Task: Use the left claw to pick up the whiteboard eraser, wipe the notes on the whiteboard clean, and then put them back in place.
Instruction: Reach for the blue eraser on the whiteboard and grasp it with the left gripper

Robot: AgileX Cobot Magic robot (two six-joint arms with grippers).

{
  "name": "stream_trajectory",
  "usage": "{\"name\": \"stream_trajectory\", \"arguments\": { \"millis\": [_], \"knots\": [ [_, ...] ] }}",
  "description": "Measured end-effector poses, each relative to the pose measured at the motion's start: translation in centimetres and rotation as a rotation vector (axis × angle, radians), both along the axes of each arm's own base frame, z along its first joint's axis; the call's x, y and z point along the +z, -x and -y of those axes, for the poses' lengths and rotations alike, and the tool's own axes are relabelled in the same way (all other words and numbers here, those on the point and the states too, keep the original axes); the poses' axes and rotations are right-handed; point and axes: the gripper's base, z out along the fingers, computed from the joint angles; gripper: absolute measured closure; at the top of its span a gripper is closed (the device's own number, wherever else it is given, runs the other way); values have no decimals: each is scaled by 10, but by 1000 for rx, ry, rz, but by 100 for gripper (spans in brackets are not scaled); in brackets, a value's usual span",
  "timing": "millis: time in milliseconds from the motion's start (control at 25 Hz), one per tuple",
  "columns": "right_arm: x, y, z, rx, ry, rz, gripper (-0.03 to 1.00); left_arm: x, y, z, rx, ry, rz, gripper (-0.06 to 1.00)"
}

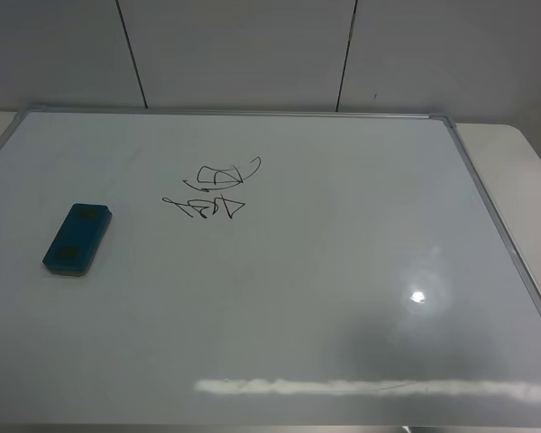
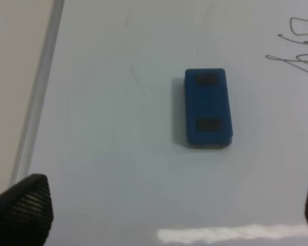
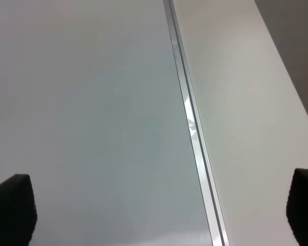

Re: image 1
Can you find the blue whiteboard eraser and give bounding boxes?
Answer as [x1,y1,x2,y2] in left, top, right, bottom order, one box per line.
[42,203,113,277]

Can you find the white aluminium-framed whiteboard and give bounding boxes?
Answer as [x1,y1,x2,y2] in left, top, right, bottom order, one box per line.
[0,106,541,428]

